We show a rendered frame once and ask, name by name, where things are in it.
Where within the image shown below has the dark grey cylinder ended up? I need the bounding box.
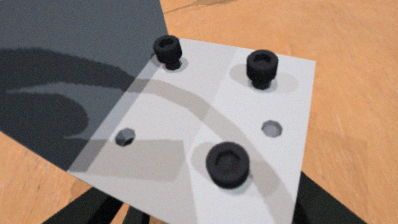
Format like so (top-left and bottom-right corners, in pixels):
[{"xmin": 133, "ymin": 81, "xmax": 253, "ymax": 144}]
[{"xmin": 122, "ymin": 125, "xmax": 280, "ymax": 147}]

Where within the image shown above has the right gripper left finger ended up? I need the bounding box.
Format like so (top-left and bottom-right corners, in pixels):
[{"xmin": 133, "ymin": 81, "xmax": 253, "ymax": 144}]
[{"xmin": 41, "ymin": 187, "xmax": 150, "ymax": 224}]

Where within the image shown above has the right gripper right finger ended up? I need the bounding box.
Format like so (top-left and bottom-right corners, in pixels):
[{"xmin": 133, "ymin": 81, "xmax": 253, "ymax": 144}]
[{"xmin": 291, "ymin": 170, "xmax": 367, "ymax": 224}]

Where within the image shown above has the black socket-head screw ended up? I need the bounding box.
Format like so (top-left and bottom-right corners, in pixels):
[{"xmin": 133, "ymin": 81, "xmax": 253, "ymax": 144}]
[
  {"xmin": 206, "ymin": 142, "xmax": 250, "ymax": 190},
  {"xmin": 246, "ymin": 49, "xmax": 279, "ymax": 90},
  {"xmin": 153, "ymin": 35, "xmax": 182, "ymax": 71}
]

